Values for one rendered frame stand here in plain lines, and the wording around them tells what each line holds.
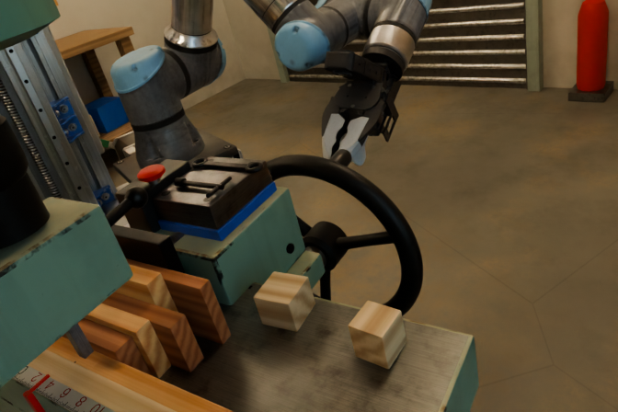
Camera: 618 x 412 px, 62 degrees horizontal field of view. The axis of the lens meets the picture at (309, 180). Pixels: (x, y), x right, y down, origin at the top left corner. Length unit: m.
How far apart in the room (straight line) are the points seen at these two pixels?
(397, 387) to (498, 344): 1.26
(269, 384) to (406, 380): 0.11
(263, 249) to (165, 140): 0.60
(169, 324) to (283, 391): 0.11
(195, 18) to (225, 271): 0.71
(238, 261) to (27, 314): 0.21
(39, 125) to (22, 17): 0.85
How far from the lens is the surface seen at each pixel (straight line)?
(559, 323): 1.74
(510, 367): 1.62
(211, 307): 0.47
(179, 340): 0.46
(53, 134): 1.16
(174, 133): 1.11
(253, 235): 0.54
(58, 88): 1.24
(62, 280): 0.41
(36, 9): 0.34
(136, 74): 1.08
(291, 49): 0.79
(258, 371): 0.46
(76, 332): 0.46
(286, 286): 0.47
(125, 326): 0.47
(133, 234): 0.51
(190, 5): 1.12
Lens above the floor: 1.22
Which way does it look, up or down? 27 degrees down
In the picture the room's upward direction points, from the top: 14 degrees counter-clockwise
